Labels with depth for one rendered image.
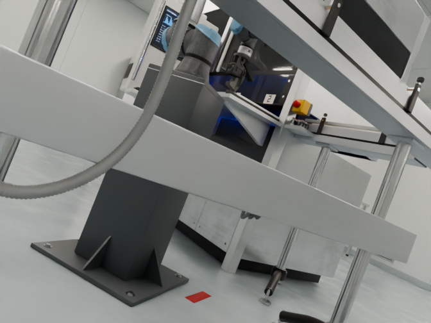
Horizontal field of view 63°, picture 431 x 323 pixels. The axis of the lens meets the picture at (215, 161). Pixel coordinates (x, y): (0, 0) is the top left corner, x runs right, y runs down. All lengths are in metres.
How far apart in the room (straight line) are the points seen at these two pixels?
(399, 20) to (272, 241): 1.72
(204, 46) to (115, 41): 6.00
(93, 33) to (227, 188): 6.62
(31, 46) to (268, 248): 1.79
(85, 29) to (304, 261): 5.93
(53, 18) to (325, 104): 1.82
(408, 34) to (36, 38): 2.61
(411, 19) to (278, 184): 2.24
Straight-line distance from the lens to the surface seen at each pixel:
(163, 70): 0.67
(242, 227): 1.98
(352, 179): 2.59
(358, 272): 1.35
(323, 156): 1.95
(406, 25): 2.90
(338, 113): 2.34
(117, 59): 7.36
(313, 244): 2.45
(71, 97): 0.62
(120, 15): 7.48
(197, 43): 1.44
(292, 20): 0.84
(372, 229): 1.29
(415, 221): 6.50
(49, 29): 0.63
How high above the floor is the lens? 0.49
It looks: 2 degrees up
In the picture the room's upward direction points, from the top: 21 degrees clockwise
